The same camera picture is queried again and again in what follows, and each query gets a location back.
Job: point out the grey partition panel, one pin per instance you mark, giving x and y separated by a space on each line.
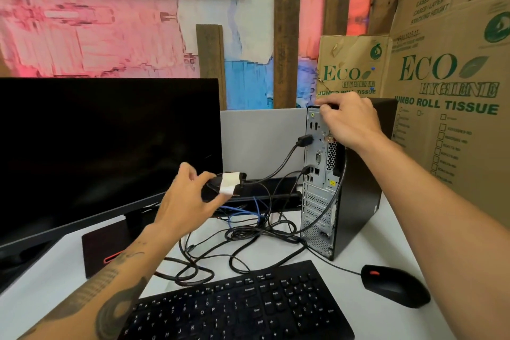
259 140

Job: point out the black computer mouse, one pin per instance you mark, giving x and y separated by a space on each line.
394 286

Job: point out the small printed cardboard box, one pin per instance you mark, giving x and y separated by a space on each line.
350 68

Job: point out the person's right forearm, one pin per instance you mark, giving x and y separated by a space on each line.
438 224

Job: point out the person's left thumb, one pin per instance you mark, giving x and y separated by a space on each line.
219 199

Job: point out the black desktop computer tower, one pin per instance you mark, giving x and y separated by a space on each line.
358 192

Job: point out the black adapter with white tape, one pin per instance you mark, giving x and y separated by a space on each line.
239 183

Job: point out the person's right thumb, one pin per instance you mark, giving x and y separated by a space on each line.
328 118

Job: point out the black monitor stand base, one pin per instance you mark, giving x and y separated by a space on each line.
107 244

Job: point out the black keyboard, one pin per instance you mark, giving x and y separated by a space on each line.
247 304

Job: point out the person's right hand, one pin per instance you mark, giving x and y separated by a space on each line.
354 120

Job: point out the large printed cardboard box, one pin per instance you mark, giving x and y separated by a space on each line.
458 120

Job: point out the black computer monitor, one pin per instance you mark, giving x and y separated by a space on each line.
99 152

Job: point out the short vertical wooden plank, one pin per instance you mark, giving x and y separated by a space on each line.
211 68

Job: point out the person's left hand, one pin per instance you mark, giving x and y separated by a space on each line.
183 204

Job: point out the person's left forearm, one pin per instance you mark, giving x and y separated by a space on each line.
107 288

